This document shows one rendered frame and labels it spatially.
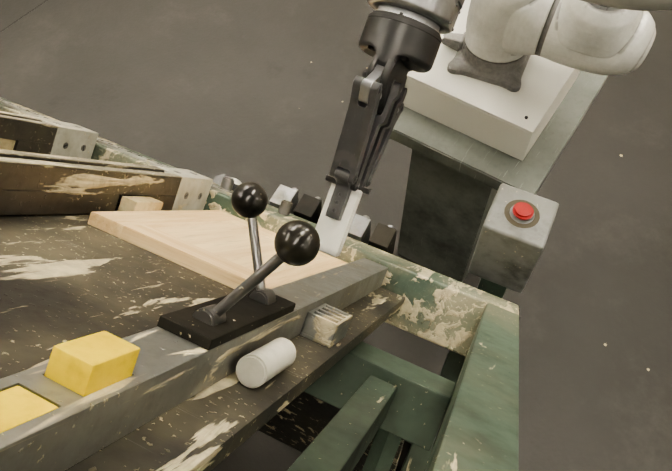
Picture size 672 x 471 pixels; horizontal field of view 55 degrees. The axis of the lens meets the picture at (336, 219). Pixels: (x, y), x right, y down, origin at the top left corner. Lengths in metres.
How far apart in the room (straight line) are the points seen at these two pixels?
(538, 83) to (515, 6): 0.24
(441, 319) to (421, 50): 0.69
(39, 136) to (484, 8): 0.96
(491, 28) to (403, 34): 0.93
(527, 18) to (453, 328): 0.69
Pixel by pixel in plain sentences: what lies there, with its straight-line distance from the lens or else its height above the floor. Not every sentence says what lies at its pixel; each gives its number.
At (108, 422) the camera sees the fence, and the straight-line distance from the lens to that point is 0.44.
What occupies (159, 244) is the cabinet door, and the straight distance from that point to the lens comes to 0.92.
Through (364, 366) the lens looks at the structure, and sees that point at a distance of 0.90.
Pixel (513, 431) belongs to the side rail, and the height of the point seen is 1.40.
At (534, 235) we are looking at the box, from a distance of 1.28.
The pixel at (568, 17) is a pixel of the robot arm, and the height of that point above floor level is 1.09.
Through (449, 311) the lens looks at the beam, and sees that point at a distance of 1.21.
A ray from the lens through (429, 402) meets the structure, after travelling 0.90.
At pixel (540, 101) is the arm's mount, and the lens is 1.63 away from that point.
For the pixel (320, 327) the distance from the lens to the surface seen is 0.77.
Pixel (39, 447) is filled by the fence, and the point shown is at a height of 1.61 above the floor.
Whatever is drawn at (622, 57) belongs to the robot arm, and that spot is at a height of 1.03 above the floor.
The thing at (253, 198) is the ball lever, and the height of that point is 1.43.
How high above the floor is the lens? 1.95
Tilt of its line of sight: 55 degrees down
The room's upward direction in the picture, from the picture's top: straight up
